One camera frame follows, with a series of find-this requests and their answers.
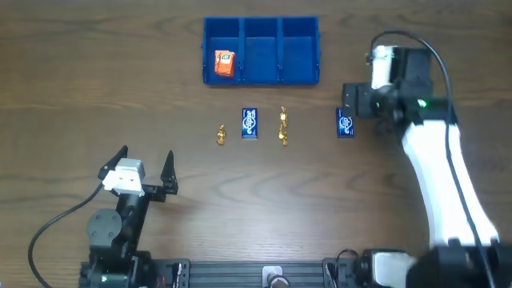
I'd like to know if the blue candy pack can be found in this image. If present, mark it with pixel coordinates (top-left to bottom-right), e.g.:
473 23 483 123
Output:
241 107 258 140
336 107 355 139

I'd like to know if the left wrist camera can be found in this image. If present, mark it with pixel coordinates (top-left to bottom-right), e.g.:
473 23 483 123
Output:
102 158 146 198

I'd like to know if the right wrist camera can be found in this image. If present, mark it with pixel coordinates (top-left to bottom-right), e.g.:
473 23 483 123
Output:
366 45 397 90

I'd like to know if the mounting rail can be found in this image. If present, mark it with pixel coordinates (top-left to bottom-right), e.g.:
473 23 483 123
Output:
151 248 361 288

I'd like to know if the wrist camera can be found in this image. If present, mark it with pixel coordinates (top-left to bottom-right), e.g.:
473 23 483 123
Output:
366 45 397 90
102 158 146 198

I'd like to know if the blue tray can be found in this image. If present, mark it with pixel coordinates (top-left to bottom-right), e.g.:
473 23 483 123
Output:
202 15 322 86

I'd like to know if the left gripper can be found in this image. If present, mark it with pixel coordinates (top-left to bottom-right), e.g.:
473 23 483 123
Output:
98 144 179 203

